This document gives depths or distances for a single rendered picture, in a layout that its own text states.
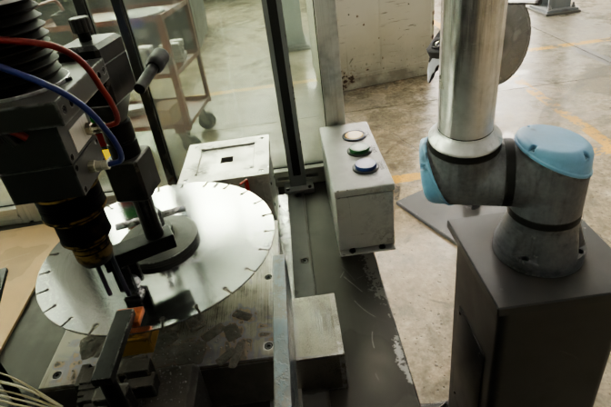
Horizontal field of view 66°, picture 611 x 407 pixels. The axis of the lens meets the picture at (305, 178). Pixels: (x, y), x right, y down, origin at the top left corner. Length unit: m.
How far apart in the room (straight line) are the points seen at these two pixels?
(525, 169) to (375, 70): 3.14
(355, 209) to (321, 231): 0.15
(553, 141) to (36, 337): 0.92
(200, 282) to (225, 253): 0.06
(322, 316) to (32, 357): 0.50
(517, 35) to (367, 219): 1.31
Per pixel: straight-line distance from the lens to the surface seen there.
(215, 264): 0.64
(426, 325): 1.80
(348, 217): 0.87
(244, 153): 1.01
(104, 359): 0.53
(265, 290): 0.73
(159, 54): 0.56
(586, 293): 0.90
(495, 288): 0.87
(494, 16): 0.68
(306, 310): 0.73
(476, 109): 0.74
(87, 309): 0.65
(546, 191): 0.82
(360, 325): 0.80
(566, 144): 0.83
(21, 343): 0.99
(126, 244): 0.61
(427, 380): 1.66
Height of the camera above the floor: 1.34
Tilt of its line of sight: 30 degrees down
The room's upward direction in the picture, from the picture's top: 8 degrees counter-clockwise
